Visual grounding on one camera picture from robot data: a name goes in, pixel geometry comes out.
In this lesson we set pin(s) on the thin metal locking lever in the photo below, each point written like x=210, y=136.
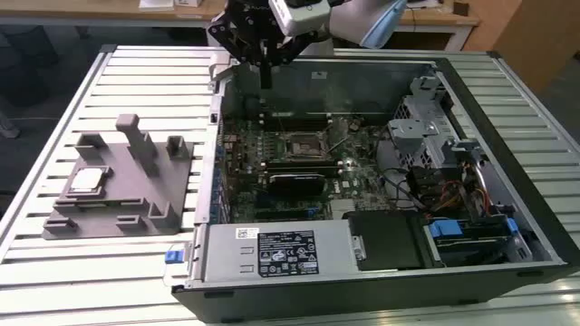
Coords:
x=344, y=142

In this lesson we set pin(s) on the black graphics card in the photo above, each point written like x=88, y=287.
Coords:
x=294, y=186

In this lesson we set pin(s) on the blue plastic latch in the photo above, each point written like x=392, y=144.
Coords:
x=173, y=256

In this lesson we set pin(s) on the grey metal drive cage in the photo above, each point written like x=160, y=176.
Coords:
x=409, y=130

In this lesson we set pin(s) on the grey parts rack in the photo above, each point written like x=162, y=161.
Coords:
x=121, y=176

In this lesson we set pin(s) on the hard disk in blue carrier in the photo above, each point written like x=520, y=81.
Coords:
x=445, y=230

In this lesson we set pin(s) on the black office chair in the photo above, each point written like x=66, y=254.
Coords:
x=26, y=47

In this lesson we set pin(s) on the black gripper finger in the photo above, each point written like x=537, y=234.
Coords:
x=298, y=47
x=226, y=37

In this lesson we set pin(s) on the green motherboard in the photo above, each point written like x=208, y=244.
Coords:
x=366, y=153

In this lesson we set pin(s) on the silver topped CPU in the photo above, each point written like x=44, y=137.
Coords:
x=88, y=180

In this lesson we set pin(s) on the silver finned heat sink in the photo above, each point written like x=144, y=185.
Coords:
x=342, y=208

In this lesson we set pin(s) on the grey power supply black label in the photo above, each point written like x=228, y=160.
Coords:
x=226, y=251

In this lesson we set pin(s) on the black expansion slot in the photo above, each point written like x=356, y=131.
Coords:
x=280, y=214

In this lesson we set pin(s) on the wooden cabinet panel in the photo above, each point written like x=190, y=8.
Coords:
x=534, y=40

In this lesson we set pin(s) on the white box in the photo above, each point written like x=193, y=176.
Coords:
x=188, y=2
x=156, y=4

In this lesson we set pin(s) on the metal CPU socket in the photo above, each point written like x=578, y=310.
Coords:
x=301, y=146

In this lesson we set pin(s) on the green RAM stick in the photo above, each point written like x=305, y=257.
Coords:
x=113, y=203

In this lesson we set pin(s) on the black plastic drive box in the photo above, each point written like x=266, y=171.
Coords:
x=385, y=237

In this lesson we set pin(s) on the small black box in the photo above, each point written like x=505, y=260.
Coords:
x=461, y=8

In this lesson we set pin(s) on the grey plastic bracket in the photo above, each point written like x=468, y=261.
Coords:
x=460, y=146

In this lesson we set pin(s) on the black open PC case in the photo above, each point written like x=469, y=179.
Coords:
x=362, y=299

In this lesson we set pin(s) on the wooden desk white legs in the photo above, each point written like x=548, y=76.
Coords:
x=113, y=15

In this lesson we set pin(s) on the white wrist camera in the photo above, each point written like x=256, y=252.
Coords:
x=302, y=18

